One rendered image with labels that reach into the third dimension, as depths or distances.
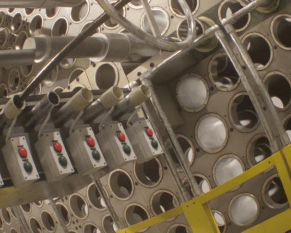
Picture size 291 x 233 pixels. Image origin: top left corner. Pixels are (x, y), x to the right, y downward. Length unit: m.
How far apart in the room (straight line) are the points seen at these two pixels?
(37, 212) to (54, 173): 2.88
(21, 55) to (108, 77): 1.19
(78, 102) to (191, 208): 0.78
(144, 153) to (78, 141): 0.36
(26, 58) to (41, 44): 0.12
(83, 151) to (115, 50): 1.00
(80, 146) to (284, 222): 0.93
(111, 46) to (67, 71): 1.29
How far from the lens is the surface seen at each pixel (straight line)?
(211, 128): 3.16
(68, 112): 1.69
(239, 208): 3.09
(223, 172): 3.07
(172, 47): 0.99
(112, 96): 1.75
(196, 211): 2.11
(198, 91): 3.27
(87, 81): 3.05
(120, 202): 3.49
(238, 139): 2.87
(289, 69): 2.69
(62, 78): 3.79
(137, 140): 1.91
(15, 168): 1.43
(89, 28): 1.16
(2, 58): 1.99
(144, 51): 2.72
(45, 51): 2.18
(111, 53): 2.51
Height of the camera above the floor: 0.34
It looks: 12 degrees up
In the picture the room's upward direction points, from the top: 25 degrees counter-clockwise
